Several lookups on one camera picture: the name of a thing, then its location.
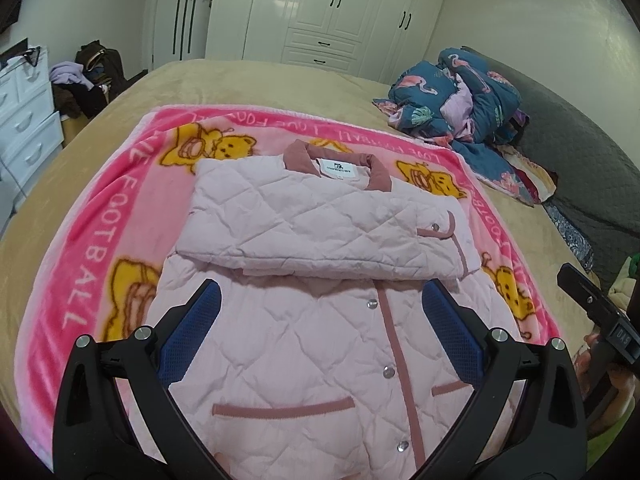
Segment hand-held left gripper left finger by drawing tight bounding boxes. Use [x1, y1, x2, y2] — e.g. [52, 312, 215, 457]
[52, 279, 223, 480]

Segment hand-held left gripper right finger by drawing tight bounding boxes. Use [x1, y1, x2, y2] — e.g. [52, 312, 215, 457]
[421, 280, 586, 480]

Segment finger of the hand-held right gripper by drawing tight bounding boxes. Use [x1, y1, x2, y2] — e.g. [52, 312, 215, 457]
[556, 262, 612, 333]

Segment pink quilted jacket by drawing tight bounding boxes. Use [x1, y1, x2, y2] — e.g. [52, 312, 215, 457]
[142, 140, 521, 480]

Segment colourful clothes pile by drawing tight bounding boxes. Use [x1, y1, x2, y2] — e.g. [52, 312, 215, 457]
[607, 255, 640, 311]

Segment dark brown clothes pile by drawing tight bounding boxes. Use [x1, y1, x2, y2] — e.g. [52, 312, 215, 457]
[51, 81, 103, 120]

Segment pile of clothes and bags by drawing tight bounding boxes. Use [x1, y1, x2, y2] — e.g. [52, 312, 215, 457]
[75, 40, 127, 111]

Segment person's right hand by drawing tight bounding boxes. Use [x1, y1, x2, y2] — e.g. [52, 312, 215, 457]
[572, 346, 640, 442]

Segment blue floral patterned cloth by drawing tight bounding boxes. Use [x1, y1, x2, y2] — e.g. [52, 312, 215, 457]
[545, 199, 597, 273]

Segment red yellow printed cloth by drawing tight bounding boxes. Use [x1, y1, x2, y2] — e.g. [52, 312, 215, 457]
[500, 149, 559, 206]

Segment pink printed blanket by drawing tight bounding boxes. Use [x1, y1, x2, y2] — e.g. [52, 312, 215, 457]
[15, 105, 561, 461]

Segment grey quilted headboard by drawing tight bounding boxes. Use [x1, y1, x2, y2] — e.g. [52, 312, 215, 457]
[460, 45, 640, 281]

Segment blue flamingo print quilt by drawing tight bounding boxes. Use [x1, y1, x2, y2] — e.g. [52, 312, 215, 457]
[372, 47, 547, 202]

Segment bed with tan sheet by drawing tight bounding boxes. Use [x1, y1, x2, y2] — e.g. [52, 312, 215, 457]
[0, 57, 623, 461]

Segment white drawer unit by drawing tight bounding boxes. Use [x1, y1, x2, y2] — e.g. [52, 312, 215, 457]
[0, 37, 67, 202]

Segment lilac garment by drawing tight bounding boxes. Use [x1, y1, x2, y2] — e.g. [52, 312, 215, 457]
[49, 61, 85, 87]

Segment white door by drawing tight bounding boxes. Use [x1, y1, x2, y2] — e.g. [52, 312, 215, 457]
[149, 0, 217, 70]

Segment white wardrobe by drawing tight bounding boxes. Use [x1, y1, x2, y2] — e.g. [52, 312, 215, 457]
[205, 0, 453, 83]

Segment thin black cable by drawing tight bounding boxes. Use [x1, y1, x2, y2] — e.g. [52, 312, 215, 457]
[0, 157, 28, 198]

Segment black hanging straps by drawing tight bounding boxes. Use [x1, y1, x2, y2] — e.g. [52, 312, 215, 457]
[171, 0, 195, 57]

